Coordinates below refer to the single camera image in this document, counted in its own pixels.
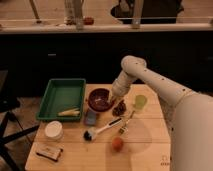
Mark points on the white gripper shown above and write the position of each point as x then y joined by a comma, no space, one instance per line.
121,86

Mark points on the dark red bowl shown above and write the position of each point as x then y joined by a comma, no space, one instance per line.
98,100

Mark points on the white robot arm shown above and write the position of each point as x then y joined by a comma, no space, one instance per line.
192,122

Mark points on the green plastic tray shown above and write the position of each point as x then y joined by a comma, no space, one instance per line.
62,95

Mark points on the green plastic cup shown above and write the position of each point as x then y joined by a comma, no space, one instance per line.
140,102

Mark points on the blue sponge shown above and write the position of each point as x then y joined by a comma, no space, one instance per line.
90,118

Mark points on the yellow corn toy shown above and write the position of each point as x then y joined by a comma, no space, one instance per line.
71,112

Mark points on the orange ball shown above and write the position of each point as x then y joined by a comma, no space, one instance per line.
117,144

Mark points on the white round container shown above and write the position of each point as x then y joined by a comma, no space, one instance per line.
54,130

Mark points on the red object on counter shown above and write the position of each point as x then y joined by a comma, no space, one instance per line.
88,21

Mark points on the person in dark clothes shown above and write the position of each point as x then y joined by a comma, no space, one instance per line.
153,12

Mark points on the black office chair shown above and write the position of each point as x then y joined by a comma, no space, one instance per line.
7,104

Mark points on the white handled dish brush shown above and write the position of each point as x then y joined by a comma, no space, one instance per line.
92,133

